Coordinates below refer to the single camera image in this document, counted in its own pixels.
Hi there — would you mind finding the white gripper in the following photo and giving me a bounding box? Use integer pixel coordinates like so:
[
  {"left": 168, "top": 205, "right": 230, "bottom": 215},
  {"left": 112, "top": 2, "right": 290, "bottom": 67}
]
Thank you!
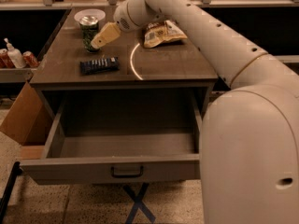
[{"left": 91, "top": 0, "right": 164, "bottom": 49}]

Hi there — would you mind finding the green soda can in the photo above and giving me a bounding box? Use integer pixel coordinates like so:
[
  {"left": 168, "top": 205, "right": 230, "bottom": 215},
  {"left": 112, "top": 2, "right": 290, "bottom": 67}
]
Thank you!
[{"left": 79, "top": 15, "right": 98, "bottom": 52}]

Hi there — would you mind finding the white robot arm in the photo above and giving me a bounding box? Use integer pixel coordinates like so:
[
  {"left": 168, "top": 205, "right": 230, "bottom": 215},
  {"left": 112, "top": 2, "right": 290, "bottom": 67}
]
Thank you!
[{"left": 92, "top": 0, "right": 299, "bottom": 224}]

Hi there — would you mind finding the open grey top drawer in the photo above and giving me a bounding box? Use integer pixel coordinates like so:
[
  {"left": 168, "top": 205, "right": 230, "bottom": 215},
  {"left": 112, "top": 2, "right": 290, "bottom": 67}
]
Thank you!
[{"left": 21, "top": 91, "right": 201, "bottom": 185}]

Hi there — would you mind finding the red soda can at edge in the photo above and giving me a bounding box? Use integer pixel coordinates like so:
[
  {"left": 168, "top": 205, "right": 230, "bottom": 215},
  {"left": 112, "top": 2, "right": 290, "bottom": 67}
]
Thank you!
[{"left": 0, "top": 49, "right": 15, "bottom": 68}]

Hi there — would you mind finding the white bowl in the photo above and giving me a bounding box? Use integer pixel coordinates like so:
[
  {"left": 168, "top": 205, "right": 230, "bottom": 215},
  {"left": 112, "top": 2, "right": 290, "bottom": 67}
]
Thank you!
[{"left": 74, "top": 8, "right": 106, "bottom": 25}]

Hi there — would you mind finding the blue snack bar wrapper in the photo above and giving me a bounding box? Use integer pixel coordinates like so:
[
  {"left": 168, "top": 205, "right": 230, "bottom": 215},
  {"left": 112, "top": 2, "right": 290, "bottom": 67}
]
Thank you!
[{"left": 79, "top": 57, "right": 120, "bottom": 75}]

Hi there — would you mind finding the brown chip bag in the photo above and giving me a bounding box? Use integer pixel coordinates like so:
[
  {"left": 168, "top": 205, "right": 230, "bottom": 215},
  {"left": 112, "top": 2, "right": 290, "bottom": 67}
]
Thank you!
[{"left": 144, "top": 20, "right": 187, "bottom": 48}]

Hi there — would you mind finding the grey cabinet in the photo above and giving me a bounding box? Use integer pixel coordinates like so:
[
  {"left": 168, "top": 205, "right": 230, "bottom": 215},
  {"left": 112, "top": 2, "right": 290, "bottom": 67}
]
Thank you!
[{"left": 30, "top": 7, "right": 218, "bottom": 112}]

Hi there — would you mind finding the white pump bottle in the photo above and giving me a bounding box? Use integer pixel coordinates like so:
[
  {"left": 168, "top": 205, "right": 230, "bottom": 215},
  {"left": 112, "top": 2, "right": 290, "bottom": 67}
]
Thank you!
[{"left": 4, "top": 38, "right": 26, "bottom": 68}]

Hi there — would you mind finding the brown cardboard box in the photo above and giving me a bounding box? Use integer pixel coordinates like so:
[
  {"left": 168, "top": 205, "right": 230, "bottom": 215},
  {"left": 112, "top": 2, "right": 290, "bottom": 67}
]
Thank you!
[{"left": 0, "top": 82, "right": 52, "bottom": 146}]

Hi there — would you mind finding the black chair leg left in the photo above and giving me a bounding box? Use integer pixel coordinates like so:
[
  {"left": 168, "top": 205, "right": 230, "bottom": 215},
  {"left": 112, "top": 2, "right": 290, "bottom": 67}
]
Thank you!
[{"left": 0, "top": 161, "right": 22, "bottom": 224}]

